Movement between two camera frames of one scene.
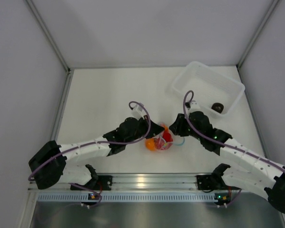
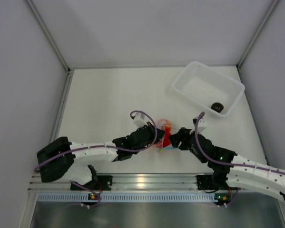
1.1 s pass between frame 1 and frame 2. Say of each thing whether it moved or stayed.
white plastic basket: stayed
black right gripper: moved
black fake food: stayed
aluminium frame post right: stayed
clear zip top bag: moved
